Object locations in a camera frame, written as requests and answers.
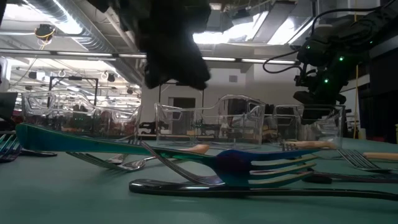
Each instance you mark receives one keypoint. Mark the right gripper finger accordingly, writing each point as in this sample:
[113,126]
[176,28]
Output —
[315,115]

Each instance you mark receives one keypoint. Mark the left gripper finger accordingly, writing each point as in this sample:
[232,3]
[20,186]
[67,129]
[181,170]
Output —
[177,77]

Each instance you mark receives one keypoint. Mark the iridescent rainbow fork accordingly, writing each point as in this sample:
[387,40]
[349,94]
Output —
[174,168]
[233,165]
[9,149]

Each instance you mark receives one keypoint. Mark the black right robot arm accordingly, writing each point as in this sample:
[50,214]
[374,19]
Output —
[357,31]

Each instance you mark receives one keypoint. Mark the clear plastic bin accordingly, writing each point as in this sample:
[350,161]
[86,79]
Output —
[186,124]
[77,102]
[340,124]

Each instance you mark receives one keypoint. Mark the ceiling tube light strip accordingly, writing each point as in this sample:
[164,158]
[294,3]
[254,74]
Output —
[77,53]

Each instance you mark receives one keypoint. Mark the black monitor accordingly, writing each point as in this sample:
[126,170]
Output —
[7,105]

